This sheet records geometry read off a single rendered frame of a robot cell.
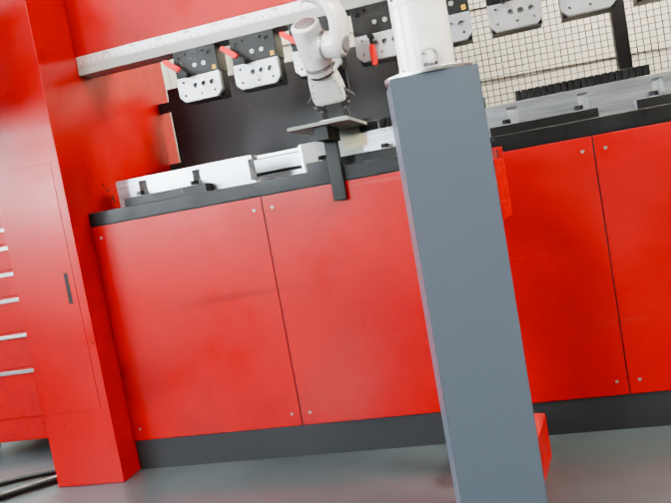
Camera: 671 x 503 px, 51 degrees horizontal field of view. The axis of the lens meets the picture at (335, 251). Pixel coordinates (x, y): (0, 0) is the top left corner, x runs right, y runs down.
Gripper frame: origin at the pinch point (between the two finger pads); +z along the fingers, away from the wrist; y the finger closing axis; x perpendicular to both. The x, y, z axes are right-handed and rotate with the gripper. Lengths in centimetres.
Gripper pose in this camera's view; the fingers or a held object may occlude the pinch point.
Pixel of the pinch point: (335, 114)
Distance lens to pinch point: 222.8
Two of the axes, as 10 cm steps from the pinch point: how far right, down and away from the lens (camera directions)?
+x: -0.7, 7.2, -6.9
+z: 2.9, 6.8, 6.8
